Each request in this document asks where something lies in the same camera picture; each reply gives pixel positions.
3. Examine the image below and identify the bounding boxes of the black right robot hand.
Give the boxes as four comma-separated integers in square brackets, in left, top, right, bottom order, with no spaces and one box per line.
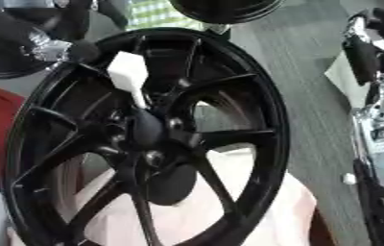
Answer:
[341,7,384,86]

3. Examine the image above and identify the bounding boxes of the small white piece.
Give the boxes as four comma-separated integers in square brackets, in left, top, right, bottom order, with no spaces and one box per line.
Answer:
[341,172,359,186]

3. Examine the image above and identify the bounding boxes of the white paper sheet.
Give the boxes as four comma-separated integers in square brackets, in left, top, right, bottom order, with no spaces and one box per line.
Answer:
[323,50,373,111]

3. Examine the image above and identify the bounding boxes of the black spoked wheel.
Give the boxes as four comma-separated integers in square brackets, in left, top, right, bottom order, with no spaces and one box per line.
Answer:
[0,26,293,246]

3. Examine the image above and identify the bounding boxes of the black round wheel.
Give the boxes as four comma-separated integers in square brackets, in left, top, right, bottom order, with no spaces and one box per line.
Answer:
[166,0,288,25]

